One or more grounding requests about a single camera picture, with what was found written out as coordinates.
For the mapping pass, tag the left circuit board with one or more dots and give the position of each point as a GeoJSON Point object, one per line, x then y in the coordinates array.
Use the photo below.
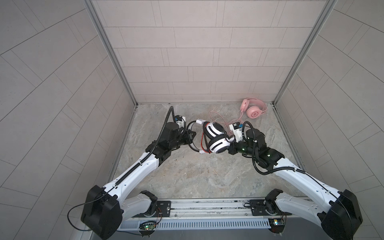
{"type": "Point", "coordinates": [148, 226]}

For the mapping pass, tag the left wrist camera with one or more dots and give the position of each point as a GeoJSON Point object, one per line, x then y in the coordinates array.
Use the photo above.
{"type": "Point", "coordinates": [175, 129]}

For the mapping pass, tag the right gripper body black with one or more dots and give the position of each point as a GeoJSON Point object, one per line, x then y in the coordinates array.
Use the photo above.
{"type": "Point", "coordinates": [243, 148]}

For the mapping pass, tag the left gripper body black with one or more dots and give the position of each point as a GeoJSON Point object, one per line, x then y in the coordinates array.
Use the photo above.
{"type": "Point", "coordinates": [182, 139]}

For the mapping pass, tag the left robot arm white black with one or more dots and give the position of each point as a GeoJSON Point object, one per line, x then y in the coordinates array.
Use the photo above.
{"type": "Point", "coordinates": [107, 206]}

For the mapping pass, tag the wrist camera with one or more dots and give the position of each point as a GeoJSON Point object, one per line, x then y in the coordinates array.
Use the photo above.
{"type": "Point", "coordinates": [175, 129]}
{"type": "Point", "coordinates": [236, 129]}

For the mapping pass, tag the pink headphones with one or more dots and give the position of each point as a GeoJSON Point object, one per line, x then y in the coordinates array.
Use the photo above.
{"type": "Point", "coordinates": [253, 107]}

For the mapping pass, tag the right circuit board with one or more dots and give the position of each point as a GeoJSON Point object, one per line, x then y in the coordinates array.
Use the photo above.
{"type": "Point", "coordinates": [277, 226]}

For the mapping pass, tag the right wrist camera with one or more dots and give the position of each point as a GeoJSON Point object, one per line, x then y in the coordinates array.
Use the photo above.
{"type": "Point", "coordinates": [236, 129]}

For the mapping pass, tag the white black headphones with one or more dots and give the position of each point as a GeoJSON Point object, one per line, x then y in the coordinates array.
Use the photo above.
{"type": "Point", "coordinates": [216, 138]}

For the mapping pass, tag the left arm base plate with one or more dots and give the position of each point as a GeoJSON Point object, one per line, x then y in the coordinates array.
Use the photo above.
{"type": "Point", "coordinates": [162, 207]}

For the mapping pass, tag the circuit board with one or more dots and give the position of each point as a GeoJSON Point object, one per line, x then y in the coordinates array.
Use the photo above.
{"type": "Point", "coordinates": [148, 226]}
{"type": "Point", "coordinates": [277, 226]}

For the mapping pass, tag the ventilation grille strip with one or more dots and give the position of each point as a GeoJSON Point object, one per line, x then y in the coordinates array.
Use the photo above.
{"type": "Point", "coordinates": [212, 224]}

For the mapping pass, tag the aluminium mounting rail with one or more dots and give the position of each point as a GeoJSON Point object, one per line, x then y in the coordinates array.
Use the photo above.
{"type": "Point", "coordinates": [232, 208]}

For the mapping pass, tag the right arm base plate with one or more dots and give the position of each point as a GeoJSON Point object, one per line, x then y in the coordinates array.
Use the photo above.
{"type": "Point", "coordinates": [264, 208]}

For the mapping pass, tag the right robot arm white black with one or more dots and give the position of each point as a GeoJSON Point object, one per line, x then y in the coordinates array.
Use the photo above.
{"type": "Point", "coordinates": [337, 213]}

